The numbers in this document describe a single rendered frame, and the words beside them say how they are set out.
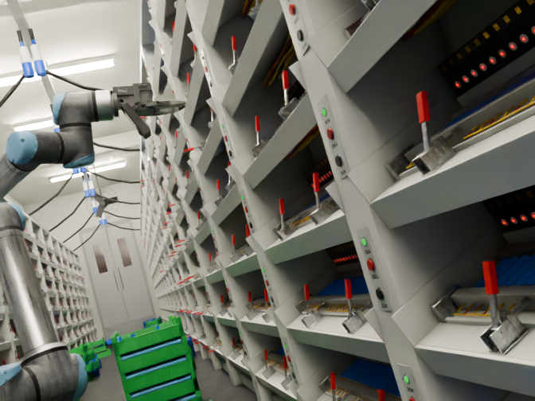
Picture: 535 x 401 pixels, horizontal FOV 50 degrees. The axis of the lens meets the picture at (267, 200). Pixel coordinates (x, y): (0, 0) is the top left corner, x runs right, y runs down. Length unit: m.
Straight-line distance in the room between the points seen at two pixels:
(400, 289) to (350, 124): 0.24
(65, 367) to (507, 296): 1.53
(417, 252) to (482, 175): 0.26
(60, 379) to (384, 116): 1.42
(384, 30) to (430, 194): 0.19
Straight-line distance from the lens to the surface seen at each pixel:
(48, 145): 1.67
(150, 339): 2.55
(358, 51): 0.75
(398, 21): 0.67
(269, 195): 1.49
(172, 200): 3.59
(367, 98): 0.84
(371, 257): 0.84
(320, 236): 1.04
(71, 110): 1.74
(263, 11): 1.08
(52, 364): 1.98
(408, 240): 0.82
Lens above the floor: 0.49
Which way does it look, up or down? 7 degrees up
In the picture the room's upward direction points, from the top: 16 degrees counter-clockwise
